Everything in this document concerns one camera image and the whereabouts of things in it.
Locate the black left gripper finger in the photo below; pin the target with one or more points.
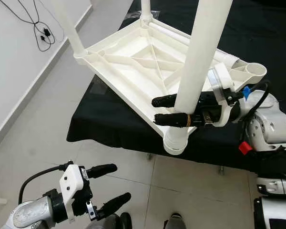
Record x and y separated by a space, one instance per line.
117 204
102 170

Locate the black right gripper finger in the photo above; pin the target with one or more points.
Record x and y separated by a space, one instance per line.
171 120
164 100

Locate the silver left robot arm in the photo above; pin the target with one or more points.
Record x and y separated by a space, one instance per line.
33 217

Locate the yellow rubber band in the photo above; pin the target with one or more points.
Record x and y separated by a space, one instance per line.
188 120

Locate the silver robot left leg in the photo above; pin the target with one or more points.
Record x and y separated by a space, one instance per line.
117 222

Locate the silver robot leg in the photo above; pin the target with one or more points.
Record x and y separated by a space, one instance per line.
117 222
175 222

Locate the black table cloth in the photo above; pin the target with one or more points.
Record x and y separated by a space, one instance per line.
105 124

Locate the white plastic table top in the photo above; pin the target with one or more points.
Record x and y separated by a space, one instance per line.
128 62

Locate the silver robot right leg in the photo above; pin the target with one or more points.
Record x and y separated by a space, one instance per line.
175 222

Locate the black power adapter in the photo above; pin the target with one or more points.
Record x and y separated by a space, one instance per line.
46 32

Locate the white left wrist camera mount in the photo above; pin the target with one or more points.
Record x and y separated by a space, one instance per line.
72 183

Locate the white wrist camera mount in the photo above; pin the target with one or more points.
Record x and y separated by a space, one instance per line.
72 183
221 81

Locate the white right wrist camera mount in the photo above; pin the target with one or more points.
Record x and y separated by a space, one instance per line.
221 81

